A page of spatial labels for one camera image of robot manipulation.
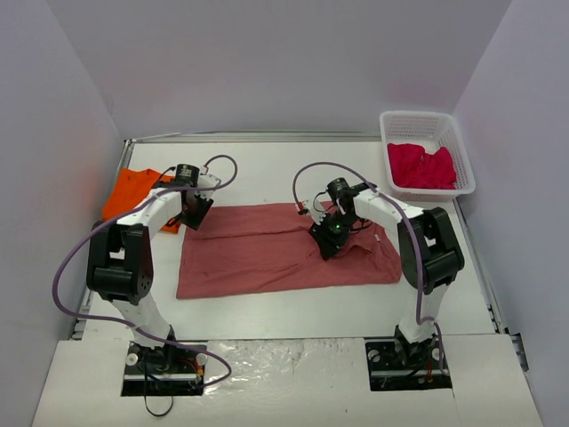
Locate pink t shirt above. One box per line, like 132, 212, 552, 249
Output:
176, 203, 402, 300

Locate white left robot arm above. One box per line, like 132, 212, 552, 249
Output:
86, 164, 221, 372

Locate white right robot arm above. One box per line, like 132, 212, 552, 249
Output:
301, 178, 465, 367

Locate orange folded t shirt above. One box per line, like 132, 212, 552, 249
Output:
101, 166, 174, 221

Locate magenta t shirt in basket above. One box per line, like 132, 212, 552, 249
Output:
387, 143, 457, 189

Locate white plastic basket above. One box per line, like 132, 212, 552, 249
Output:
380, 110, 476, 202

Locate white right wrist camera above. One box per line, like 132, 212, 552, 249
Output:
296, 198, 331, 225

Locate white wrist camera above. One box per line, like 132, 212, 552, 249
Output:
296, 198, 331, 225
197, 166, 221, 199

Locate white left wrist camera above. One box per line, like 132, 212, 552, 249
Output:
197, 166, 221, 199

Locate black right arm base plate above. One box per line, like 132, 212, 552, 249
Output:
365, 338, 453, 392

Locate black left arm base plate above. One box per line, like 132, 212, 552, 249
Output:
121, 342, 208, 397

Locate thin black cable loop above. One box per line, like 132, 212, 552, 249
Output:
142, 377, 174, 418

